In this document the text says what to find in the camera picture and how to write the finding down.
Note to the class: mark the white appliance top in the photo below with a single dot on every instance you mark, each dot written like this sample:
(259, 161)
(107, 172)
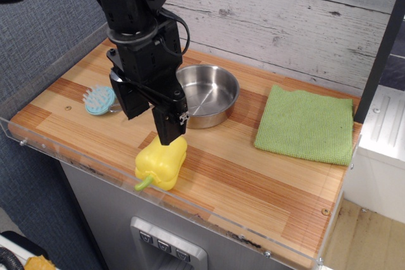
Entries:
(383, 128)

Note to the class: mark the stainless steel pot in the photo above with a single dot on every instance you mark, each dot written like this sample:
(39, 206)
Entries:
(211, 92)

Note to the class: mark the green cloth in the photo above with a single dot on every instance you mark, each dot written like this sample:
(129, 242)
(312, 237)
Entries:
(307, 126)

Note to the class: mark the clear acrylic guard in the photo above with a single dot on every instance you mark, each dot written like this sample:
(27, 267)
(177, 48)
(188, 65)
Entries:
(108, 201)

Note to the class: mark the black vertical post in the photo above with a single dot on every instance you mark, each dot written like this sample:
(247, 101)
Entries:
(382, 56)

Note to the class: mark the yellow plastic bell pepper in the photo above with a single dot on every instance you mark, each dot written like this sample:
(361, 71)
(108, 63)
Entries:
(159, 165)

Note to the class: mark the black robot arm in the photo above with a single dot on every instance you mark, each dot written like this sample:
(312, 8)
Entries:
(135, 16)

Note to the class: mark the yellow black object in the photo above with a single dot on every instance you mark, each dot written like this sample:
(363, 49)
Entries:
(39, 263)

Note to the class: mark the grey dispenser panel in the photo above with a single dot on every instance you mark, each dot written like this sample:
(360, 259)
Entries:
(168, 243)

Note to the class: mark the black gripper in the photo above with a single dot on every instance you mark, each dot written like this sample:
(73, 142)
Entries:
(144, 73)

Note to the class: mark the light blue brush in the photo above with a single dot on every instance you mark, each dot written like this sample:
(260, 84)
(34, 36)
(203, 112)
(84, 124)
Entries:
(100, 100)

